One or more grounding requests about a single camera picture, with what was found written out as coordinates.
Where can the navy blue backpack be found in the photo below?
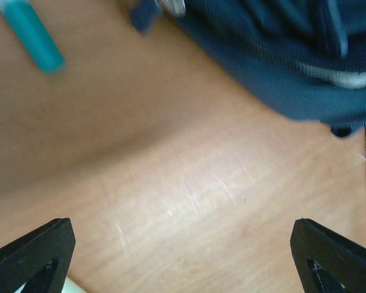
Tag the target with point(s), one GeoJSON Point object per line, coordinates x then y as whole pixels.
{"type": "Point", "coordinates": [304, 59]}

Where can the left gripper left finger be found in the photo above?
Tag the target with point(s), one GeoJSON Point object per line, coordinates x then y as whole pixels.
{"type": "Point", "coordinates": [39, 260]}

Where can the green capped marker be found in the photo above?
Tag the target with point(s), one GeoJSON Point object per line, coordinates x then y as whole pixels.
{"type": "Point", "coordinates": [33, 35]}

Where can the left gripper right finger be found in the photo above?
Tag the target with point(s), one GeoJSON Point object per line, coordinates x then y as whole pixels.
{"type": "Point", "coordinates": [325, 260]}

